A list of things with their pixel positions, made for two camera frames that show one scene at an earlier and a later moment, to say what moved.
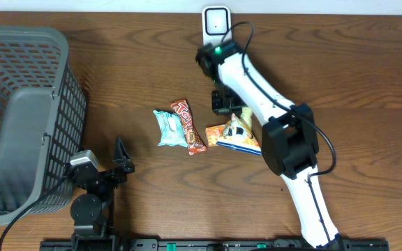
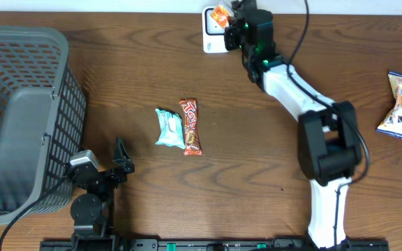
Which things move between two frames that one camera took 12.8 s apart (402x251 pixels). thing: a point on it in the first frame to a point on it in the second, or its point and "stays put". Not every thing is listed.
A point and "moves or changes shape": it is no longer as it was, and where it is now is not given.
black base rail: [172, 244] stays put
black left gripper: [122, 160] stays put
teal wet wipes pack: [172, 132] stays put
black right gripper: [220, 108] to [230, 30]
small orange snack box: [213, 133] to [221, 14]
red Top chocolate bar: [195, 143] moves or changes shape
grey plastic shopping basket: [31, 119] stays put
